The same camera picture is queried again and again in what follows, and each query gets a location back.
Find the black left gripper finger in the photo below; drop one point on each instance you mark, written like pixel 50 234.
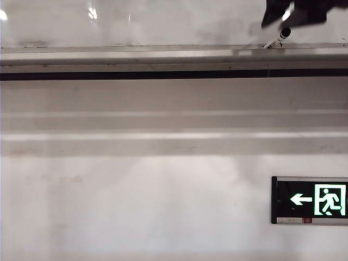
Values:
pixel 276 12

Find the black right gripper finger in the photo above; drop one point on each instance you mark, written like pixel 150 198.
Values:
pixel 312 11

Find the white marker with black cap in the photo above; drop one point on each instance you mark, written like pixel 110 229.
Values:
pixel 280 38

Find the aluminium whiteboard tray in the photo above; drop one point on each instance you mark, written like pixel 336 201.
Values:
pixel 136 61

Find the green illuminated exit sign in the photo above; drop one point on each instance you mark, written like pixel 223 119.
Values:
pixel 312 199

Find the white glossy whiteboard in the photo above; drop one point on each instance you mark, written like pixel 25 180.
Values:
pixel 108 24

